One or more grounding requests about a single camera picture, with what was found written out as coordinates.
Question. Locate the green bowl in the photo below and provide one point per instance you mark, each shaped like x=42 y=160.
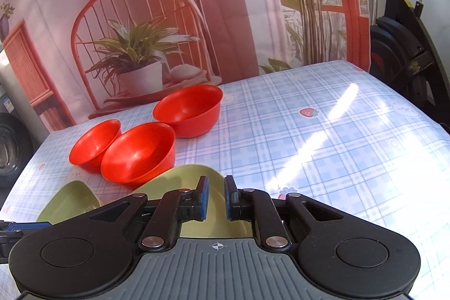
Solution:
x=70 y=201

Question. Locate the large red bowl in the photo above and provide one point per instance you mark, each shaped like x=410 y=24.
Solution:
x=190 y=110
x=137 y=152

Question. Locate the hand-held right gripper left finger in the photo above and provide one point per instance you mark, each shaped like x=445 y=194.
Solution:
x=204 y=198

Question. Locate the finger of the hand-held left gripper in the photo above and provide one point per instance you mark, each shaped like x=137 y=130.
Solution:
x=25 y=226

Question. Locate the small red bowl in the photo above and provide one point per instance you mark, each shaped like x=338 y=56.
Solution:
x=90 y=145

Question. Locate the black exercise bike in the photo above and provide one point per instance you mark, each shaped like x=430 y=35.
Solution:
x=404 y=57

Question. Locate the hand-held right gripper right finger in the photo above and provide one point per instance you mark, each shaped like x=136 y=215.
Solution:
x=229 y=198

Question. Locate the printed backdrop cloth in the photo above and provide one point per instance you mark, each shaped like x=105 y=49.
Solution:
x=228 y=4

